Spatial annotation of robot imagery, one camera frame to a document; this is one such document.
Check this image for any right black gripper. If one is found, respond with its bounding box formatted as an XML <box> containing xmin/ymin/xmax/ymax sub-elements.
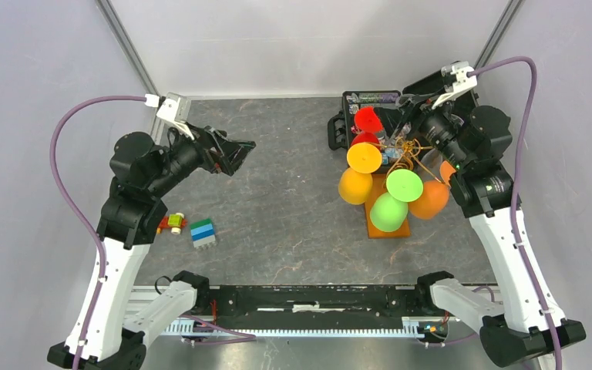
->
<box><xmin>374</xmin><ymin>86</ymin><xmax>474</xmax><ymax>170</ymax></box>

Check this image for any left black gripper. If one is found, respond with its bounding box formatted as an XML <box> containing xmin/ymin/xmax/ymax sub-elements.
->
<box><xmin>147</xmin><ymin>118</ymin><xmax>255</xmax><ymax>197</ymax></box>

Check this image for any red wine glass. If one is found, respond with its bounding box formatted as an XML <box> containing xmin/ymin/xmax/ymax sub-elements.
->
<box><xmin>351</xmin><ymin>106</ymin><xmax>383</xmax><ymax>149</ymax></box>

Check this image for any orange wine glass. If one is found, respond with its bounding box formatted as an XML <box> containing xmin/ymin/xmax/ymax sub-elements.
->
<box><xmin>409</xmin><ymin>161</ymin><xmax>456</xmax><ymax>220</ymax></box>

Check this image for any green wine glass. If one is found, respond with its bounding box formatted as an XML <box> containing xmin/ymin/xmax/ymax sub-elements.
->
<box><xmin>369</xmin><ymin>168</ymin><xmax>423</xmax><ymax>233</ymax></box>

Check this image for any yellow wine glass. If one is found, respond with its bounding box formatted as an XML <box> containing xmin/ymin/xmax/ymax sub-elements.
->
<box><xmin>338</xmin><ymin>143</ymin><xmax>382</xmax><ymax>205</ymax></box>

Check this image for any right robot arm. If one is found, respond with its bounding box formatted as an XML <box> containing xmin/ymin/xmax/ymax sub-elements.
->
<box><xmin>397</xmin><ymin>94</ymin><xmax>587</xmax><ymax>368</ymax></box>

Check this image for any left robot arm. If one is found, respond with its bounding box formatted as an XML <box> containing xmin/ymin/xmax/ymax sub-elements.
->
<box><xmin>47</xmin><ymin>126</ymin><xmax>255</xmax><ymax>369</ymax></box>

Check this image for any orange wooden rack base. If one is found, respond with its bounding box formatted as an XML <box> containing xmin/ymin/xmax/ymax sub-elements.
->
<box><xmin>364</xmin><ymin>174</ymin><xmax>411</xmax><ymax>238</ymax></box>

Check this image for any black poker chip case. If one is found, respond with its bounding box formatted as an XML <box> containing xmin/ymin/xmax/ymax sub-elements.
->
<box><xmin>327</xmin><ymin>69</ymin><xmax>481</xmax><ymax>172</ymax></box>

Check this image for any green blue toy block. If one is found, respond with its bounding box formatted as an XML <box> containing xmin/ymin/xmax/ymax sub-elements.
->
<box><xmin>190</xmin><ymin>218</ymin><xmax>217</xmax><ymax>248</ymax></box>

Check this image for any red toy car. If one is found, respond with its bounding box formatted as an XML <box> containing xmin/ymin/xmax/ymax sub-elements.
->
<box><xmin>156</xmin><ymin>213</ymin><xmax>187</xmax><ymax>235</ymax></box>

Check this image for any gold wire glass rack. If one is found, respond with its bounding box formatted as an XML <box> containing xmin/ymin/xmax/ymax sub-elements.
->
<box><xmin>382</xmin><ymin>139</ymin><xmax>442</xmax><ymax>183</ymax></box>

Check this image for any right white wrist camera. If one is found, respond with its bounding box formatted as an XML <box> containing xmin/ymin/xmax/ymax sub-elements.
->
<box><xmin>432</xmin><ymin>61</ymin><xmax>477</xmax><ymax>109</ymax></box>

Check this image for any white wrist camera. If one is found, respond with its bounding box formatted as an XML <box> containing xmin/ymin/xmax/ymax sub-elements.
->
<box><xmin>156</xmin><ymin>92</ymin><xmax>194</xmax><ymax>140</ymax></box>
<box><xmin>432</xmin><ymin>61</ymin><xmax>477</xmax><ymax>109</ymax></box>

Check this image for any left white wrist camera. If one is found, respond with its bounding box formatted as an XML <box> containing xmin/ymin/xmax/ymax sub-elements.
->
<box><xmin>156</xmin><ymin>92</ymin><xmax>194</xmax><ymax>140</ymax></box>

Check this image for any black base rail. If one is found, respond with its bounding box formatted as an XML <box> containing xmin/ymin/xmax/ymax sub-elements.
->
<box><xmin>190</xmin><ymin>284</ymin><xmax>446</xmax><ymax>329</ymax></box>

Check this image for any white cable duct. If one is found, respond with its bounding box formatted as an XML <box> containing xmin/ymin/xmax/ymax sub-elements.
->
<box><xmin>160</xmin><ymin>318</ymin><xmax>425</xmax><ymax>339</ymax></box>

